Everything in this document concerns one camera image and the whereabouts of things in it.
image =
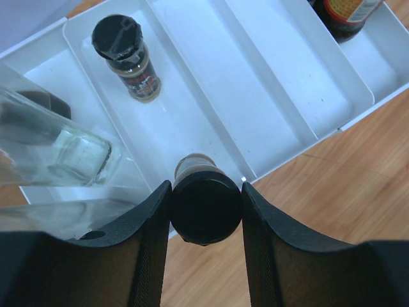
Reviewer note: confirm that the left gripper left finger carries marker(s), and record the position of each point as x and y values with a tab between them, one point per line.
119	264

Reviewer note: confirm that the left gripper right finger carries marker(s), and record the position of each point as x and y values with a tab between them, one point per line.
290	264

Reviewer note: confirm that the small black lid jar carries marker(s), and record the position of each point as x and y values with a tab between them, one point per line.
206	205

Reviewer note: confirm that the clear oil bottle gold spout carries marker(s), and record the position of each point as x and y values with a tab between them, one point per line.
40	147

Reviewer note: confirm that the oil bottle dark sauce back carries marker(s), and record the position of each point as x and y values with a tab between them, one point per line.
48	101

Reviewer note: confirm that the black label spice shaker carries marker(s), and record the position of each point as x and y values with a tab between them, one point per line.
119	40

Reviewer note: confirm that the white compartment tray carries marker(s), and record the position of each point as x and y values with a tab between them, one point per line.
251	84

